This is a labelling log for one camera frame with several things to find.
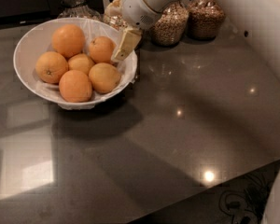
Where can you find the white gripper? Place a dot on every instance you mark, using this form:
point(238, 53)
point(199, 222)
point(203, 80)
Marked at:
point(134, 10)

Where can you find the orange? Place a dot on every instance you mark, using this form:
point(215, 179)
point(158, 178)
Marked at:
point(104, 77)
point(51, 66)
point(75, 87)
point(68, 40)
point(81, 62)
point(101, 49)

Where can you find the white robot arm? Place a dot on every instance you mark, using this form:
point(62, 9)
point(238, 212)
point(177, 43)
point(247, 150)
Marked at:
point(209, 145)

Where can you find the white paper bowl liner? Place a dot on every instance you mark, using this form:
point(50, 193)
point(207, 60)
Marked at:
point(129, 69)

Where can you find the white bowl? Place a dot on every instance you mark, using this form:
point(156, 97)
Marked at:
point(28, 47)

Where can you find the glass grain jar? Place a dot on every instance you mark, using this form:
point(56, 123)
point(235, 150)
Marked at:
point(205, 19)
point(168, 30)

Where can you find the leftmost glass jar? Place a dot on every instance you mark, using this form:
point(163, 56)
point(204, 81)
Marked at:
point(78, 9)

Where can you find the orange bottom front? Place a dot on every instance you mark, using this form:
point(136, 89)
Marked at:
point(75, 87)

